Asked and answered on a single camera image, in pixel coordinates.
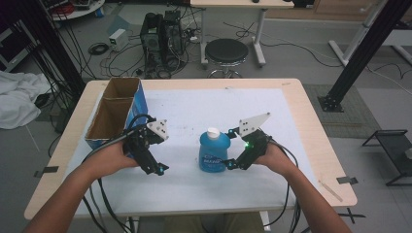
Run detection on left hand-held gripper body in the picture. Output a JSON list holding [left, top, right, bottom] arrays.
[[122, 118, 169, 176]]

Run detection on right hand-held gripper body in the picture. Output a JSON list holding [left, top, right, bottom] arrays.
[[237, 112, 273, 172]]

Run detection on blue bottle with white cap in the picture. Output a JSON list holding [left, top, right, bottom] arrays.
[[198, 126, 231, 174]]

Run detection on blue cardboard box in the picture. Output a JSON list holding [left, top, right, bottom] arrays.
[[85, 77, 150, 159]]

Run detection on person's right hand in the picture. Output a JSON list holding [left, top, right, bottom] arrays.
[[256, 140, 297, 178]]

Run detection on person's left hand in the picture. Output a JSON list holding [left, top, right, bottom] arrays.
[[86, 140, 140, 179]]

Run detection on white table mat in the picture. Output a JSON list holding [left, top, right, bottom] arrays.
[[72, 87, 320, 217]]

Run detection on person's legs in khaki trousers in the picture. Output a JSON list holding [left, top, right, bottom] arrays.
[[163, 213, 265, 233]]

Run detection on white table leg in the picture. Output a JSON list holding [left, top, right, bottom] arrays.
[[256, 211, 271, 233]]

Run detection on black round stool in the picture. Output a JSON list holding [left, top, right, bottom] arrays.
[[204, 38, 250, 79]]

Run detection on thin wooden stick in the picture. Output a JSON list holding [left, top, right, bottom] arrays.
[[318, 179, 344, 203]]

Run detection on black tape strip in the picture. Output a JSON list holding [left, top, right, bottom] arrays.
[[33, 165, 60, 179], [335, 176, 359, 185]]

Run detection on large black computer tower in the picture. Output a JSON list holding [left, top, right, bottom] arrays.
[[139, 12, 167, 72]]

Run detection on small white box device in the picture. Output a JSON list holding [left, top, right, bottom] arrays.
[[108, 28, 130, 52]]

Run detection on grey floor mat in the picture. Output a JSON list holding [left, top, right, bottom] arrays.
[[302, 83, 383, 139]]

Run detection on small black computer tower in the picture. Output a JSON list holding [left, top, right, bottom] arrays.
[[163, 10, 185, 56]]

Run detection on black tape cross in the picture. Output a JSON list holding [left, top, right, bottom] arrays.
[[334, 207, 366, 225]]

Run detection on white cloth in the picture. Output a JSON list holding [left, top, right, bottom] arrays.
[[0, 70, 53, 130]]

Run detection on light wooden desk white legs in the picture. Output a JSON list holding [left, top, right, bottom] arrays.
[[189, 0, 295, 69]]

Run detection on round white table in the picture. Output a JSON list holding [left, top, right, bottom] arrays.
[[42, 0, 106, 21]]

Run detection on black shelf unit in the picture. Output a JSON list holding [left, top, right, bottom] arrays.
[[0, 18, 37, 73]]

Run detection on left gripper cable bundle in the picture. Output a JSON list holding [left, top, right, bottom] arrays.
[[81, 113, 157, 233]]

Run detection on gripper cable bundle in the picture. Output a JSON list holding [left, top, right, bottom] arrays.
[[81, 113, 157, 233], [264, 138, 303, 233]]

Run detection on right gripper cable bundle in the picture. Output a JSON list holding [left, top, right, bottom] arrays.
[[264, 138, 303, 233]]

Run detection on coiled black cable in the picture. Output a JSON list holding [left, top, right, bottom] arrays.
[[87, 42, 111, 56]]

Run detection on long black floor cable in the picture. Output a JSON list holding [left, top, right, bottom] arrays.
[[223, 20, 343, 69]]

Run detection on black metal post with cables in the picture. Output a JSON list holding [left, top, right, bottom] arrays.
[[0, 0, 87, 96]]

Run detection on black wire rack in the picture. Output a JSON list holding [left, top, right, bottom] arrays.
[[361, 129, 412, 187]]

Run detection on black metal post with base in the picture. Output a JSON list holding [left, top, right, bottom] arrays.
[[317, 0, 412, 114]]

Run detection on white metal stand frame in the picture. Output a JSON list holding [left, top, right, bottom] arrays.
[[328, 0, 412, 68]]

